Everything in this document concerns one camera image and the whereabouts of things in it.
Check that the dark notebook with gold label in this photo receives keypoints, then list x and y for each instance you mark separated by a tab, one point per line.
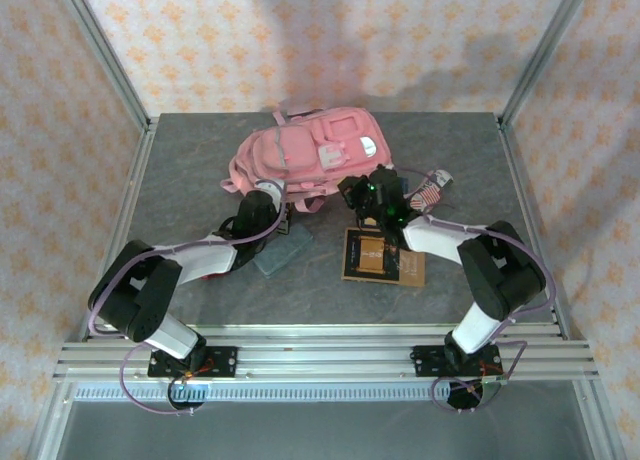
370	257

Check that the pink backpack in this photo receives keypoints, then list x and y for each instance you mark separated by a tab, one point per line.
300	150

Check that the aluminium lower frame leg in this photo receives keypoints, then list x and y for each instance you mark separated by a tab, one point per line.
50	420
597	420

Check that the red item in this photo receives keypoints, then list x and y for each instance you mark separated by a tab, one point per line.
215	276

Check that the aluminium side rail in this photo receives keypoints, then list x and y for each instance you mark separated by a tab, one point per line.
525	215
136	180

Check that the blue book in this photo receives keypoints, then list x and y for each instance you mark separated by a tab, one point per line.
285	252

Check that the small circuit board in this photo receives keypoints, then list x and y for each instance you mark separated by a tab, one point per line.
492	386
187	390

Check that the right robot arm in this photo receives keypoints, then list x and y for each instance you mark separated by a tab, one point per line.
440	240

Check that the red white striped pouch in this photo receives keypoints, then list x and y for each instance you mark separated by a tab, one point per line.
427	195

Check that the brown kraft notebook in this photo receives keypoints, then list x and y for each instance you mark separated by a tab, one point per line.
412	270

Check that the orange patterned backdrop cloth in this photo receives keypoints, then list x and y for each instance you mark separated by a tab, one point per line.
320	40

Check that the aluminium upright post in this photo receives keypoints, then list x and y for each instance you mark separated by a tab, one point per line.
547	50
100	50

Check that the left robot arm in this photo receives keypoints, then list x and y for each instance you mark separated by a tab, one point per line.
200	257

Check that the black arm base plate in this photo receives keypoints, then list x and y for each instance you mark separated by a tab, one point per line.
425	362
225	362

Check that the aluminium cross rail beam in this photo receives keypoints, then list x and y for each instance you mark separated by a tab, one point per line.
320	360

